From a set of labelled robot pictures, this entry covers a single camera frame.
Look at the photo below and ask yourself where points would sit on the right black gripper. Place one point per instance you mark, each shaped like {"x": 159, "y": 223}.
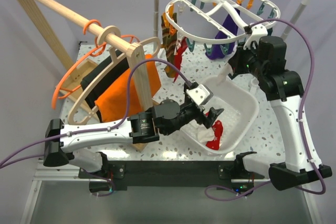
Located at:
{"x": 235, "y": 61}

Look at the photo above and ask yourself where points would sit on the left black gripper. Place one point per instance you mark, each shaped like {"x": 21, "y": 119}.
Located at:
{"x": 208, "y": 121}

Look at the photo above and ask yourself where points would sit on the white sock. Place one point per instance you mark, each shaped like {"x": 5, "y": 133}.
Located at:
{"x": 203, "y": 135}
{"x": 222, "y": 76}

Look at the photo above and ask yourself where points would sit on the red santa sock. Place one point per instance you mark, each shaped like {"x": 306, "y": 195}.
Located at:
{"x": 218, "y": 130}
{"x": 180, "y": 48}

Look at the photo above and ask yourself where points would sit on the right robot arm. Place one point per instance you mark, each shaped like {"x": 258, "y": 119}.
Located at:
{"x": 266, "y": 61}

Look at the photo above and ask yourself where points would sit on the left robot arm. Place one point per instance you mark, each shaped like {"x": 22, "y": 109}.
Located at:
{"x": 68, "y": 144}

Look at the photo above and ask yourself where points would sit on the white clip sock hanger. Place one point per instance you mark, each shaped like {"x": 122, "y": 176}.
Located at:
{"x": 227, "y": 17}

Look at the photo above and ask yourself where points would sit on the wooden hanger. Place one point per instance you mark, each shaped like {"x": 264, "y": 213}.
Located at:
{"x": 92, "y": 85}

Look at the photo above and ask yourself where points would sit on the orange plastic hanger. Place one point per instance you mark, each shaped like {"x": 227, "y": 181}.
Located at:
{"x": 93, "y": 53}

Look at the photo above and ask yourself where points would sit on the white plastic basin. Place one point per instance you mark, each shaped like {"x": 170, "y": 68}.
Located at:
{"x": 240, "y": 111}

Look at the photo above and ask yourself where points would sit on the striped olive sock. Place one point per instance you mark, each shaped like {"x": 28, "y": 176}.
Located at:
{"x": 170, "y": 72}
{"x": 166, "y": 32}

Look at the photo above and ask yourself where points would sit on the orange cloth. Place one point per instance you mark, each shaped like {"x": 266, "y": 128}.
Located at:
{"x": 112, "y": 102}

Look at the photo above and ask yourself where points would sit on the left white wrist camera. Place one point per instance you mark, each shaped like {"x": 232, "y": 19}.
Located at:
{"x": 200, "y": 95}

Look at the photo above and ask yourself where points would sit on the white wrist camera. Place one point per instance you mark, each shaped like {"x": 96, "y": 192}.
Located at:
{"x": 200, "y": 95}
{"x": 254, "y": 32}

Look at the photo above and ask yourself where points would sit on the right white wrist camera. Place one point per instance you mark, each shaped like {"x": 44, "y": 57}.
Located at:
{"x": 254, "y": 32}

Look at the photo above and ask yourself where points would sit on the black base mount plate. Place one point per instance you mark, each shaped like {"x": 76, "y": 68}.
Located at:
{"x": 126, "y": 174}

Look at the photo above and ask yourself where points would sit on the aluminium frame rail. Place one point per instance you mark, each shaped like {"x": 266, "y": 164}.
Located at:
{"x": 67, "y": 173}

